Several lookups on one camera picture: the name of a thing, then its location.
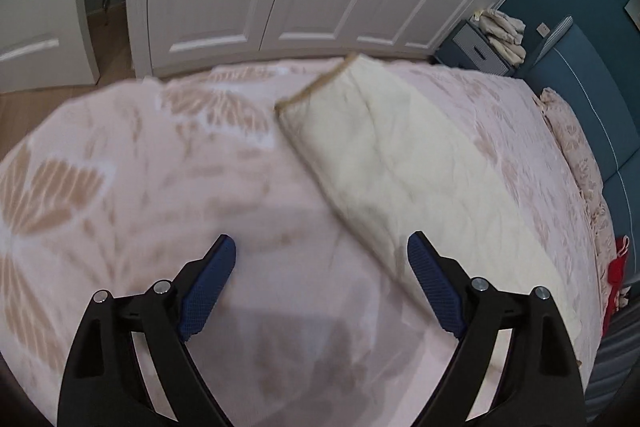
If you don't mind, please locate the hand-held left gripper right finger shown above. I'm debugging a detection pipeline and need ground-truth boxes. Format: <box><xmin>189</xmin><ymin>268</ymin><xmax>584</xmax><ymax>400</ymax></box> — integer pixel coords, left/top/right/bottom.
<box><xmin>407</xmin><ymin>231</ymin><xmax>586</xmax><ymax>427</ymax></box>

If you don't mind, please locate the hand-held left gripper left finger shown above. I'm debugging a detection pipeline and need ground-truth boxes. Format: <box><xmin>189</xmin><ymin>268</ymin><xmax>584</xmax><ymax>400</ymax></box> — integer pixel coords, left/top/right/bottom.
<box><xmin>57</xmin><ymin>234</ymin><xmax>237</xmax><ymax>427</ymax></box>

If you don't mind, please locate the cream quilted blanket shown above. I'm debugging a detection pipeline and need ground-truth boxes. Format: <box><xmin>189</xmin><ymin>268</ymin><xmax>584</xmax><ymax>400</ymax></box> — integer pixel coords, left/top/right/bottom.
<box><xmin>275</xmin><ymin>52</ymin><xmax>583</xmax><ymax>368</ymax></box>

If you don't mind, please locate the pink floral bed sheet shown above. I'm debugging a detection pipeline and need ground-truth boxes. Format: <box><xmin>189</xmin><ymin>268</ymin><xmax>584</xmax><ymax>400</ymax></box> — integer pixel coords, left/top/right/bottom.
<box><xmin>0</xmin><ymin>57</ymin><xmax>621</xmax><ymax>427</ymax></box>

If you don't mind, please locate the red cloth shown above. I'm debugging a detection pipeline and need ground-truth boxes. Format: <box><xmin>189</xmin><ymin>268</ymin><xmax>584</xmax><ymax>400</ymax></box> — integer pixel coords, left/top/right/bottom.
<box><xmin>597</xmin><ymin>234</ymin><xmax>632</xmax><ymax>338</ymax></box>

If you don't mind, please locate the pink floral pillow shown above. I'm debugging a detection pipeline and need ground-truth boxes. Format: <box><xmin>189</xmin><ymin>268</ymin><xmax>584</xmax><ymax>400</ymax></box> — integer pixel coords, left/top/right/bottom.
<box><xmin>537</xmin><ymin>88</ymin><xmax>618</xmax><ymax>258</ymax></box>

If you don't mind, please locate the blue-grey nightstand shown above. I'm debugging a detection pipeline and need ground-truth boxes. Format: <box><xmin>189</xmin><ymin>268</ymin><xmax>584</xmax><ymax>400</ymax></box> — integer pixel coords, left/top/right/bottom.
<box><xmin>434</xmin><ymin>21</ymin><xmax>521</xmax><ymax>78</ymax></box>

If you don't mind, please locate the blue padded headboard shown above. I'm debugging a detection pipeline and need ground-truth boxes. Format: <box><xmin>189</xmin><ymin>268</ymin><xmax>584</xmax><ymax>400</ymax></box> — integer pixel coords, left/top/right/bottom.
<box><xmin>520</xmin><ymin>24</ymin><xmax>640</xmax><ymax>253</ymax></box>

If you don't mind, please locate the pile of cream cloths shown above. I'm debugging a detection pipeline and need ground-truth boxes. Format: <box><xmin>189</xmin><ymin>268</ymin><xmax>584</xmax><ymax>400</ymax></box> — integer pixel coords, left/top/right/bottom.
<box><xmin>472</xmin><ymin>7</ymin><xmax>528</xmax><ymax>66</ymax></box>

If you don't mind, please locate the white door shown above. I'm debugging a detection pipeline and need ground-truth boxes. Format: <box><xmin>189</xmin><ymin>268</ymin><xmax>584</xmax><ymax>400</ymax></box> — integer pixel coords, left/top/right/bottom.
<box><xmin>0</xmin><ymin>0</ymin><xmax>101</xmax><ymax>94</ymax></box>

